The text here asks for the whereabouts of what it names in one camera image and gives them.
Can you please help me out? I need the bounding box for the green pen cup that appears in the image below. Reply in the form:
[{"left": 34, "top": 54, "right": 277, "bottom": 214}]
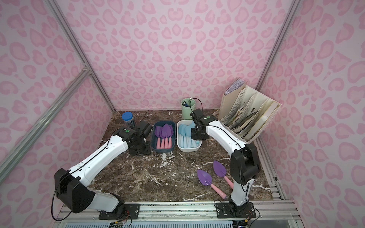
[{"left": 181, "top": 97, "right": 196, "bottom": 120}]

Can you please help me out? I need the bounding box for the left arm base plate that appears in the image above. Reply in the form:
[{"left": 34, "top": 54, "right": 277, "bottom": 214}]
[{"left": 98, "top": 203, "right": 141, "bottom": 220}]

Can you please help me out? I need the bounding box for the blue lid pen tube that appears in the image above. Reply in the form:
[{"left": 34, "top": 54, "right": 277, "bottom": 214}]
[{"left": 122, "top": 112, "right": 136, "bottom": 129}]

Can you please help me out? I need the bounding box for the aluminium frame rail front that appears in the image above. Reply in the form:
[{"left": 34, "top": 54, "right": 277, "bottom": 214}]
[{"left": 53, "top": 200, "right": 304, "bottom": 228}]

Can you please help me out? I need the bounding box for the round purple shovel pink handle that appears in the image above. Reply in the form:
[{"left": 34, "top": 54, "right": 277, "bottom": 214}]
[{"left": 161, "top": 124, "right": 170, "bottom": 149}]

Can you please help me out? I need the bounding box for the blue shovel angled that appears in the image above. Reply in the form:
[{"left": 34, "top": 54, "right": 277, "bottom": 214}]
[{"left": 191, "top": 139, "right": 200, "bottom": 148}]

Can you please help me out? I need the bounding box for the white file organizer rack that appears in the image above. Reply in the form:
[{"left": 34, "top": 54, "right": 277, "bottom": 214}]
[{"left": 216, "top": 78, "right": 281, "bottom": 143}]

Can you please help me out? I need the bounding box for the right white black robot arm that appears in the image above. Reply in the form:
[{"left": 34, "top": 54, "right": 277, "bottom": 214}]
[{"left": 190, "top": 109, "right": 260, "bottom": 207}]

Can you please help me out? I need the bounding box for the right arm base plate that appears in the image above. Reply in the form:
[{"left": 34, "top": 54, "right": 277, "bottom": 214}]
[{"left": 214, "top": 202, "right": 257, "bottom": 219}]

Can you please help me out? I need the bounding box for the white storage box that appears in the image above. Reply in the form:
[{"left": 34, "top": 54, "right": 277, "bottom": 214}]
[{"left": 176, "top": 120, "right": 202, "bottom": 152}]

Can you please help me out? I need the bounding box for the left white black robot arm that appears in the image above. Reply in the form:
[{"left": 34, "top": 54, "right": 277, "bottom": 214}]
[{"left": 54, "top": 121, "right": 153, "bottom": 219}]

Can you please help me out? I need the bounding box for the pointed purple shovel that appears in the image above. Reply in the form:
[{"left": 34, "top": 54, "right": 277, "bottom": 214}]
[{"left": 197, "top": 170, "right": 227, "bottom": 200}]

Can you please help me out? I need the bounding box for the dark teal storage box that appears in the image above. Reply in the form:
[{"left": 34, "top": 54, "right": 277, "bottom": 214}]
[{"left": 151, "top": 121, "right": 176, "bottom": 154}]

